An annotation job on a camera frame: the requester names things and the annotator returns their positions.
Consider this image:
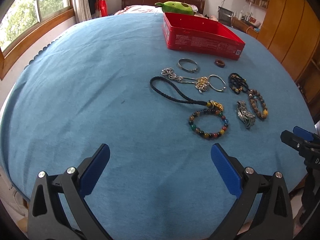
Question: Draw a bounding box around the silver metal wristwatch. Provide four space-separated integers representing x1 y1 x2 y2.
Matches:
236 101 255 129

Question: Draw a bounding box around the brown tiger-eye bead bracelet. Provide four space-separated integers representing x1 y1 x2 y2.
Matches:
247 89 269 120

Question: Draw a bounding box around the black bead necklace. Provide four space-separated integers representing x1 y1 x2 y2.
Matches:
228 73 250 95

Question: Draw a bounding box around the multicolour bead bracelet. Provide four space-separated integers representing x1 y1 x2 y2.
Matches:
188 108 230 140

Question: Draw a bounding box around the plain silver bangle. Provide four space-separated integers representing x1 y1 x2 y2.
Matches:
207 74 226 93

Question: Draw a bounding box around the silver and gold chain necklace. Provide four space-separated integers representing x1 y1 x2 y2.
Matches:
160 67 209 94

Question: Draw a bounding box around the silver bangle with clasp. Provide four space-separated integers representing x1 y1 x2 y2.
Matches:
177 58 200 73

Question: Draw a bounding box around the wooden wardrobe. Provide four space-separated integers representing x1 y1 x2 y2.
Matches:
257 0 319 119

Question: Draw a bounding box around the wooden desk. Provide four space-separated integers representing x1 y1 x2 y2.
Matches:
232 17 258 39

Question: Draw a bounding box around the black office chair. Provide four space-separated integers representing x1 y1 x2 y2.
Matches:
217 7 234 27

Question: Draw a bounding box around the blue bed cover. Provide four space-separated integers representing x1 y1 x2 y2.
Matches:
1 13 315 239

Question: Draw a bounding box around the red tin box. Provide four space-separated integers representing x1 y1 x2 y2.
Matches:
163 12 245 60

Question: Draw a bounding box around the green avocado plush toy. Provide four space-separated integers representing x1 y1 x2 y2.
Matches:
155 1 194 15

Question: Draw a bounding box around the floral bed sheet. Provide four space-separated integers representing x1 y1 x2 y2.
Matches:
114 5 163 15

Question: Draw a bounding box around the wooden framed side window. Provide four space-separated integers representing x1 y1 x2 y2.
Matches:
1 0 75 80

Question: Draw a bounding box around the beige side curtain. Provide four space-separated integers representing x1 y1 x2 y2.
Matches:
72 0 92 23

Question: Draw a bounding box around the black cord gold charm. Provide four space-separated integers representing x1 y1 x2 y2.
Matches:
149 76 224 112

